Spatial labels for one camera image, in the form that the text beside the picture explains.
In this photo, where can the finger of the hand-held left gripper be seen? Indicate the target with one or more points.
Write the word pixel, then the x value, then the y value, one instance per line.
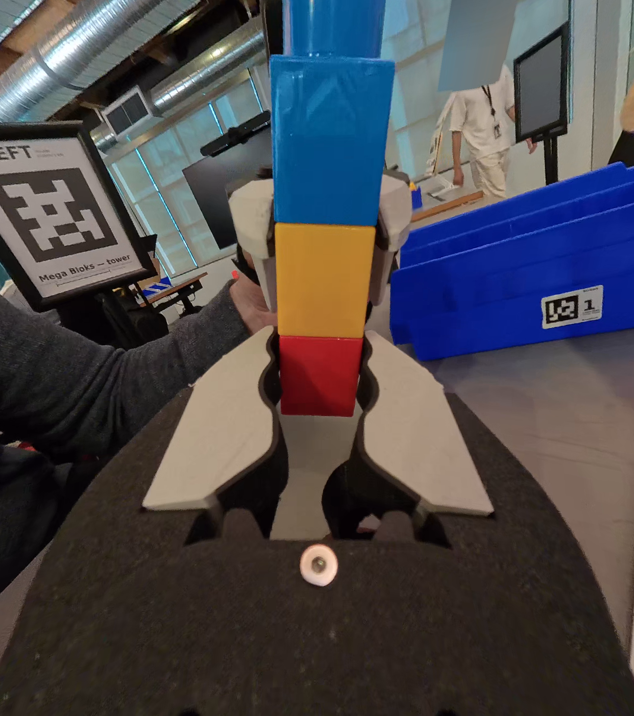
pixel 252 224
pixel 393 218

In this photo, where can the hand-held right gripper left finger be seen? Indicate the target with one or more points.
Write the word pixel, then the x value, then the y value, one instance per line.
pixel 216 448

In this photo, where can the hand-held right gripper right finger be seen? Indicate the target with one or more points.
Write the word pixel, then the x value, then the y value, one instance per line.
pixel 423 448

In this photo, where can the yellow toy building block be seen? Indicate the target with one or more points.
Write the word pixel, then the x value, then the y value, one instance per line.
pixel 326 280

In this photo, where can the blue toy building block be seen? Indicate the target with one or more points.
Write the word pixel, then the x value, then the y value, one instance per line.
pixel 334 134

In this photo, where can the blue plastic bin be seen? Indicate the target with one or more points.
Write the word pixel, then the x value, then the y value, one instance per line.
pixel 485 280

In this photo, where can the person's left forearm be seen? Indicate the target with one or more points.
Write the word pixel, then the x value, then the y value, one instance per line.
pixel 104 369

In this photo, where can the small wooden desk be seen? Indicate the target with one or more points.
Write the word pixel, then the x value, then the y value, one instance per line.
pixel 172 291

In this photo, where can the grey desk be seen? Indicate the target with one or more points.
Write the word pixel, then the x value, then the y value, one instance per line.
pixel 541 403

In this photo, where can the person's left hand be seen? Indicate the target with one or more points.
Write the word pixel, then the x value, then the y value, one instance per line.
pixel 252 308

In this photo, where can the large dark display screen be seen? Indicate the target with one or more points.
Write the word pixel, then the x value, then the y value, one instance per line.
pixel 222 201

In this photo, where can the wooden table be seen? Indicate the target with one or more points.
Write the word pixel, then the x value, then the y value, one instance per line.
pixel 451 207

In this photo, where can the black webcam bar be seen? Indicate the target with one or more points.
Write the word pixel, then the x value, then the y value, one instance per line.
pixel 236 132

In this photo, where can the small monitor on stand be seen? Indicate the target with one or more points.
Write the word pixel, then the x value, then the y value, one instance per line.
pixel 541 90

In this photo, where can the black and white tag sign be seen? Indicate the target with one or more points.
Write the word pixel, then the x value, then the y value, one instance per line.
pixel 54 213

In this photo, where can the silver air duct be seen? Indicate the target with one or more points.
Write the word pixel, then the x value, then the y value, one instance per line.
pixel 71 56

